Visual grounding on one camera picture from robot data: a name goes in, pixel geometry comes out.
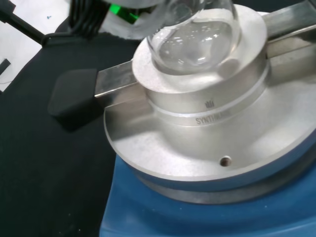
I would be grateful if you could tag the heater with blue base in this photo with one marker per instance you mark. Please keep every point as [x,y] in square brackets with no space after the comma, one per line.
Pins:
[197,138]

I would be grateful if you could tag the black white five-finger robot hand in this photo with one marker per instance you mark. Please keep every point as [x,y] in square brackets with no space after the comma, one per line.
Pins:
[123,29]

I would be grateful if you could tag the black bench cloth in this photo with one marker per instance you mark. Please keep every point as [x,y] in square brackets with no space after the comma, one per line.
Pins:
[49,172]

